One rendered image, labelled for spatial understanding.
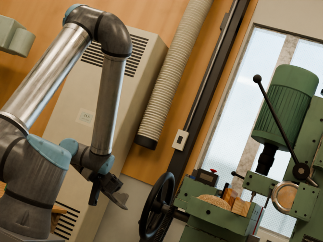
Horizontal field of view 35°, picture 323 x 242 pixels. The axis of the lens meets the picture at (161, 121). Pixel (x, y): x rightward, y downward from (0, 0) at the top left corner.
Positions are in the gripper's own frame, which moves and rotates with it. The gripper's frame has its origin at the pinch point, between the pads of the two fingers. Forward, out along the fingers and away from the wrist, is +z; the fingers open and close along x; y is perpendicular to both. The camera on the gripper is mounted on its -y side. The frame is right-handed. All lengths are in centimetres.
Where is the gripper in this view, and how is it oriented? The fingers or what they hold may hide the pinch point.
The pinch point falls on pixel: (124, 209)
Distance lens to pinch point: 220.1
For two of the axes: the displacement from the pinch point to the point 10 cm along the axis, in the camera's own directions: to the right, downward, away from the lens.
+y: 6.5, -7.6, 0.0
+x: 2.4, 2.1, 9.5
